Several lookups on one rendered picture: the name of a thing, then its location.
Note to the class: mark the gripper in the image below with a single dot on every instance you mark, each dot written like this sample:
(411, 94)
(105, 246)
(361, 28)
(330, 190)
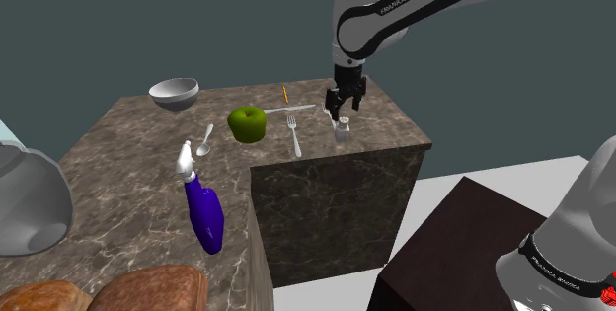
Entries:
(349, 79)

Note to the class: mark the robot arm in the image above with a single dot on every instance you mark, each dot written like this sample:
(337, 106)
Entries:
(365, 21)

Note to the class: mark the white salt shaker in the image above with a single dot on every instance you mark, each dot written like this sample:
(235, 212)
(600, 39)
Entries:
(342, 131)

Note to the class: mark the silver knife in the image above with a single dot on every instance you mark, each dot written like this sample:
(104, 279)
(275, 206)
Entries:
(288, 108)

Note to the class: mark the orange pencil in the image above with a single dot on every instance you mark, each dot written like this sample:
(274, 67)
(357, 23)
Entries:
(285, 94)

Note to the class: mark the silver fork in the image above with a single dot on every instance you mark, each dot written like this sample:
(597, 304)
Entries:
(294, 137)

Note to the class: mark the green apple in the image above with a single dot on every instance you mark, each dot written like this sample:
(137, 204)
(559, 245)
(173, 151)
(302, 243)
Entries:
(247, 124)

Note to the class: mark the silver spoon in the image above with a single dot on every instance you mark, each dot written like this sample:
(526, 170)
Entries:
(203, 149)

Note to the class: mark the grey bowl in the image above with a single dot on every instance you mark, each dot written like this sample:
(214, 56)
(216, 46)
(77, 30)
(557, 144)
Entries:
(173, 91)

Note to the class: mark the blue spray bottle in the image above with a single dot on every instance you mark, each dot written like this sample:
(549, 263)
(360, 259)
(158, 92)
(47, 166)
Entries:
(206, 216)

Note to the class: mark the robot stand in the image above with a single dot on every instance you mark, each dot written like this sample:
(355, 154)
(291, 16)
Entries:
(447, 252)

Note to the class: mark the brown bread loaf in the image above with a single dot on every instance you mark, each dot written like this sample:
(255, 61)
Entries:
(151, 288)
(41, 298)

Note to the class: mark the grey rounded appliance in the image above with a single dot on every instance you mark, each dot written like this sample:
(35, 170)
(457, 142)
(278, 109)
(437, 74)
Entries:
(29, 204)

